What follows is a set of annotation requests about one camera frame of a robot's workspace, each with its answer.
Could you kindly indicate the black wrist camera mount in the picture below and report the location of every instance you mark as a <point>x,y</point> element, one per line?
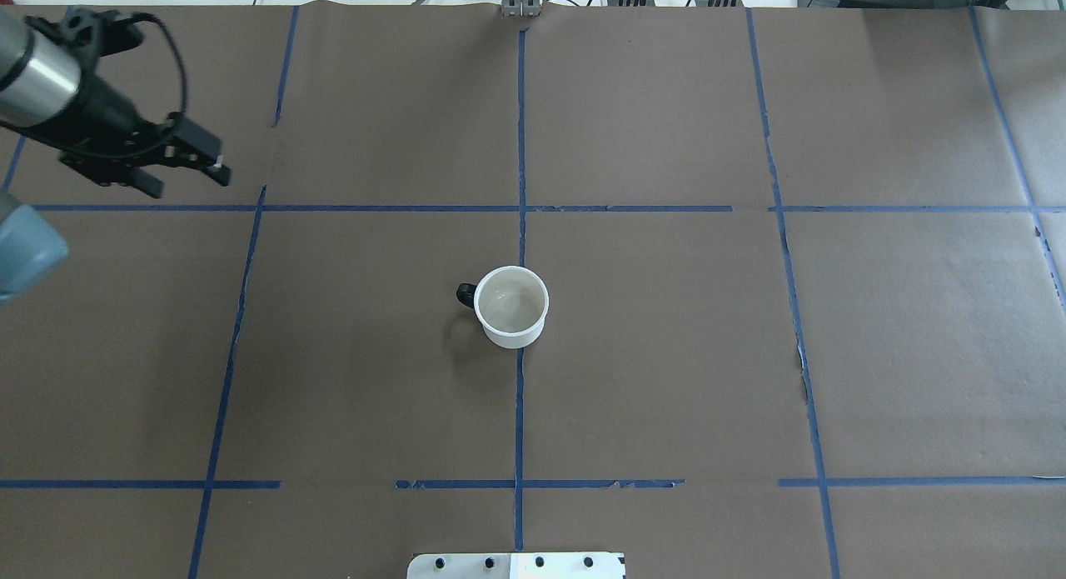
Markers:
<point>90,35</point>

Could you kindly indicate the brown paper table cover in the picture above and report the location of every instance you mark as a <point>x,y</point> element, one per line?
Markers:
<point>806,277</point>

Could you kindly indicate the white pedestal column with base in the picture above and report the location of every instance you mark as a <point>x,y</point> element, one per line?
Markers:
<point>518,565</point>

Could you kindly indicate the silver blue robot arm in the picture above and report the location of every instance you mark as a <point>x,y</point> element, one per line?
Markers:
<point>52,94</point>

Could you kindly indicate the white smiley mug black handle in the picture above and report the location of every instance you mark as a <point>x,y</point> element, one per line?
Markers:
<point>511,304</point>

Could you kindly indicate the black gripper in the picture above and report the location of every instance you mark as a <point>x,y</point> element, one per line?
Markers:
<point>98,112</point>

